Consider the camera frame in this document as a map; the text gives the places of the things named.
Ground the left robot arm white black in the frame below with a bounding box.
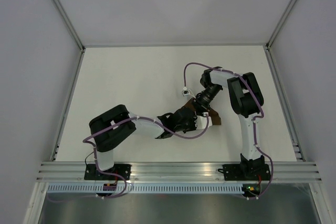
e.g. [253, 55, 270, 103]
[89, 104, 197, 180]

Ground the brown cloth napkin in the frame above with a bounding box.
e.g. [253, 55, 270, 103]
[184, 98, 222, 125]

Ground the right aluminium frame post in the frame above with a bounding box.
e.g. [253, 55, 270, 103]
[264, 0, 298, 51]

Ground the aluminium front rail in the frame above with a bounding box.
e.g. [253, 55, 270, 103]
[36, 162, 322, 184]

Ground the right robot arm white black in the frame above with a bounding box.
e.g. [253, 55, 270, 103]
[191, 67, 269, 180]

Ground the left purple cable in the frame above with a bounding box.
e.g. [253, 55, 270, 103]
[47, 113, 210, 204]

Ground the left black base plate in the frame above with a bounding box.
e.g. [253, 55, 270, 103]
[84, 164, 131, 181]

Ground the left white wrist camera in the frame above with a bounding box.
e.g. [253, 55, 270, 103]
[195, 112, 213, 130]

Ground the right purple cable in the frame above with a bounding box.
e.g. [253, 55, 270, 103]
[183, 62, 274, 201]

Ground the left aluminium frame post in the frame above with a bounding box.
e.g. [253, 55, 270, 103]
[51, 0, 85, 52]

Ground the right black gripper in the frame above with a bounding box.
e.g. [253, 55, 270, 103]
[191, 84, 221, 114]

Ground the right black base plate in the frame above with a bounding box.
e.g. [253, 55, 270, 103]
[222, 164, 271, 181]

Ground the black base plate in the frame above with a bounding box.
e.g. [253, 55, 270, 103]
[84, 164, 131, 181]
[222, 164, 271, 181]

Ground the white slotted cable duct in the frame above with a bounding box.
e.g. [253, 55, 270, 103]
[47, 182, 243, 194]

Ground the purple cable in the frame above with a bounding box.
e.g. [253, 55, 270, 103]
[47, 113, 210, 204]
[183, 62, 274, 201]

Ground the aluminium frame post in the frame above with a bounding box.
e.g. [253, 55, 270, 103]
[51, 0, 85, 52]
[264, 0, 298, 51]

